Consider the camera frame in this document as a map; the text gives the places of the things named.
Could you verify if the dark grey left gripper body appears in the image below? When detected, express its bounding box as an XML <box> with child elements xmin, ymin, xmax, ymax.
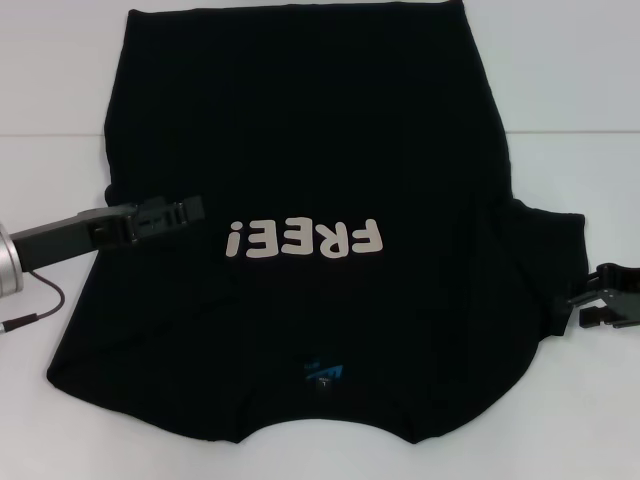
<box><xmin>9</xmin><ymin>203</ymin><xmax>137</xmax><ymax>269</ymax></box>

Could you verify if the dark left arm cable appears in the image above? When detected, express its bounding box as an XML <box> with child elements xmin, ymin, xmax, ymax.
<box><xmin>0</xmin><ymin>268</ymin><xmax>67</xmax><ymax>335</ymax></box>

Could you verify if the black shirt with FREE print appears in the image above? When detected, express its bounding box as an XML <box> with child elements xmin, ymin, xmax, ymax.
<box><xmin>44</xmin><ymin>0</ymin><xmax>588</xmax><ymax>432</ymax></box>

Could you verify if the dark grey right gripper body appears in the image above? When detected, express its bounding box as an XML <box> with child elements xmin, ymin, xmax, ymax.
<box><xmin>598</xmin><ymin>262</ymin><xmax>640</xmax><ymax>330</ymax></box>

